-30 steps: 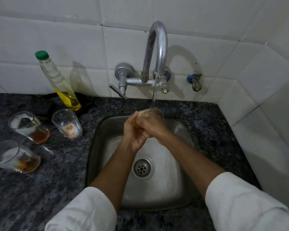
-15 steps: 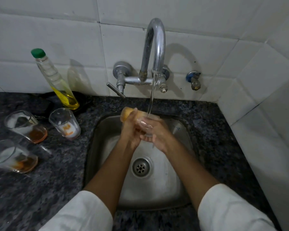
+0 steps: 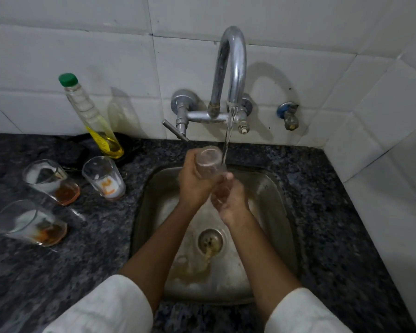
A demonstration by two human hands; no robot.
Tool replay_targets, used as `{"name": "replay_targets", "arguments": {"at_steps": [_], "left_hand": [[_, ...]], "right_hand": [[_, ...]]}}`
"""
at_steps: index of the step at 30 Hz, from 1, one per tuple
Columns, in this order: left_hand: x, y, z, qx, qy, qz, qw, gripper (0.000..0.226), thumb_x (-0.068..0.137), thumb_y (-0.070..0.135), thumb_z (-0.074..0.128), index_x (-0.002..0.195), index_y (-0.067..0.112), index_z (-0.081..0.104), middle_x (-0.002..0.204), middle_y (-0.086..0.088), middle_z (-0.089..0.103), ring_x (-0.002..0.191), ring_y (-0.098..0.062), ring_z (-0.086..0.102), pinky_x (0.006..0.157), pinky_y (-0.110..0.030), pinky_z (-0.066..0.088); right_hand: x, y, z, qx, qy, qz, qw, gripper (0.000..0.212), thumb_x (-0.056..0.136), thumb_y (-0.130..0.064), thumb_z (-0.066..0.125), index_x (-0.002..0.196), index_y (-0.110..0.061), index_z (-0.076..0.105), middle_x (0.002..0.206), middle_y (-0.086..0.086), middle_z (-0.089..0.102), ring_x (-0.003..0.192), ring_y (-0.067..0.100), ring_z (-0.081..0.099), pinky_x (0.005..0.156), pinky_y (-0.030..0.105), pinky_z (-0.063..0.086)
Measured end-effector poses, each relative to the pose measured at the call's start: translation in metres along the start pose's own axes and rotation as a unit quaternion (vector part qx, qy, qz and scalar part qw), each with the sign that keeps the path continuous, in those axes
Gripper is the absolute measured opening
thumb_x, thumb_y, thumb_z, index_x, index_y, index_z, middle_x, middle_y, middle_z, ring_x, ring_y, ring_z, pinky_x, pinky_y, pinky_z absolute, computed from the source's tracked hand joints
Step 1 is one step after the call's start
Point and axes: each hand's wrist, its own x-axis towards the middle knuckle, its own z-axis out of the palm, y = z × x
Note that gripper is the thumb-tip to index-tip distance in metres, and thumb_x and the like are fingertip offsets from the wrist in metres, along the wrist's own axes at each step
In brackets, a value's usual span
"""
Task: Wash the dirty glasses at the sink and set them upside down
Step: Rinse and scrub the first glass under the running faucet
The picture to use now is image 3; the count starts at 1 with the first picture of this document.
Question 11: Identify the person's left hand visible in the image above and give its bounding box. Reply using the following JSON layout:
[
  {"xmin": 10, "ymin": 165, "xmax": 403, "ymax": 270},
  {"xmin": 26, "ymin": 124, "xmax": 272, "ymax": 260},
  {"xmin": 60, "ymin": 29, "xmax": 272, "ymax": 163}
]
[{"xmin": 177, "ymin": 148, "xmax": 235, "ymax": 212}]

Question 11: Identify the person's right hand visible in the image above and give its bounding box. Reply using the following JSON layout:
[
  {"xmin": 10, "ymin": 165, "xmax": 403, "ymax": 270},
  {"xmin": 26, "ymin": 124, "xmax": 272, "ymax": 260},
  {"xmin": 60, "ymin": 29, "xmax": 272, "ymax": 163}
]
[{"xmin": 210, "ymin": 176, "xmax": 250, "ymax": 228}]

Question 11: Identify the chrome wall faucet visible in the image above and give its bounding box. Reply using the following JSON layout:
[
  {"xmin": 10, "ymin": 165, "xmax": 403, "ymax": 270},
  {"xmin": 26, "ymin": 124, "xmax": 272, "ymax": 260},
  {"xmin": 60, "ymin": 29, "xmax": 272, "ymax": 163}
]
[{"xmin": 161, "ymin": 25, "xmax": 254, "ymax": 142}]

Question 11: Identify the person's right forearm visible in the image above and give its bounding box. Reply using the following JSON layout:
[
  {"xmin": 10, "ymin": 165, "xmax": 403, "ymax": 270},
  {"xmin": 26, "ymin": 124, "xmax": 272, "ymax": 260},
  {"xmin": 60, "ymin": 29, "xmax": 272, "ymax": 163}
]
[{"xmin": 225, "ymin": 215, "xmax": 303, "ymax": 325}]

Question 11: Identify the person's left forearm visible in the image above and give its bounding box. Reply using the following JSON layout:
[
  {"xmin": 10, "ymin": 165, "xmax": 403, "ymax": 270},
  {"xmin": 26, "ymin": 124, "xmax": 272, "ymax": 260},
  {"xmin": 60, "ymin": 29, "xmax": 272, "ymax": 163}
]
[{"xmin": 119, "ymin": 201, "xmax": 208, "ymax": 315}]

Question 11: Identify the stainless steel sink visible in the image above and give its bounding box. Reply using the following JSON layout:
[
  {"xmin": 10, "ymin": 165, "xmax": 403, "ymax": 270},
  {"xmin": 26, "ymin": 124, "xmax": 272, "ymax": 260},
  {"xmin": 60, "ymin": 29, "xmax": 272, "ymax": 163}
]
[{"xmin": 130, "ymin": 164, "xmax": 300, "ymax": 306}]

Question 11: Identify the metal sink drain strainer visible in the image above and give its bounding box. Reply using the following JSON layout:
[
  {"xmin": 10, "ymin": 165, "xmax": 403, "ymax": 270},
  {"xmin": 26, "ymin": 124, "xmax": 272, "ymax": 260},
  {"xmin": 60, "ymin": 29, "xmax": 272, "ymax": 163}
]
[{"xmin": 197, "ymin": 228, "xmax": 225, "ymax": 256}]

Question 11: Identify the black frying pan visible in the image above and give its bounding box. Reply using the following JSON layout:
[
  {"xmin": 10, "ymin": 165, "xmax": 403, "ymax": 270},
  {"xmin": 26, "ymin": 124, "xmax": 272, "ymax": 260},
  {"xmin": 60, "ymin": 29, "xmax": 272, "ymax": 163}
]
[{"xmin": 61, "ymin": 132, "xmax": 143, "ymax": 170}]

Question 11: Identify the green capped oil bottle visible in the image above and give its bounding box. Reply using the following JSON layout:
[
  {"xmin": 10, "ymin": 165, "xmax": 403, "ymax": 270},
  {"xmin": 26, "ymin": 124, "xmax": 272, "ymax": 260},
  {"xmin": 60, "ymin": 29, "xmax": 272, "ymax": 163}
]
[{"xmin": 58, "ymin": 73, "xmax": 125, "ymax": 160}]

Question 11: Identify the black dish under bottle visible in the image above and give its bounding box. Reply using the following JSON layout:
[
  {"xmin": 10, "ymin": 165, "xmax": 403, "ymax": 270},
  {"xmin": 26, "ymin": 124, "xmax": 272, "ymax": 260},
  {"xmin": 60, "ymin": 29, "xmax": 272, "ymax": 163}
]
[{"xmin": 264, "ymin": 287, "xmax": 354, "ymax": 333}]

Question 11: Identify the white shirt sleeve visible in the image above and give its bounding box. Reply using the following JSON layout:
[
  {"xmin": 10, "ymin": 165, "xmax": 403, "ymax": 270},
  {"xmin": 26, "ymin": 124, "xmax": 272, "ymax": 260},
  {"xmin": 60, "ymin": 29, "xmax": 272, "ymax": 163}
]
[{"xmin": 43, "ymin": 274, "xmax": 154, "ymax": 333}]

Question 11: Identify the blue wall valve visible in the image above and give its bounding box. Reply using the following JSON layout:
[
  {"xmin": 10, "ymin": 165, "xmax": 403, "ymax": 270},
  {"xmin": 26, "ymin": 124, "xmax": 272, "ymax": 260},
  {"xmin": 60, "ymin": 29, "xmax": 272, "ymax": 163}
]
[{"xmin": 276, "ymin": 102, "xmax": 300, "ymax": 131}]

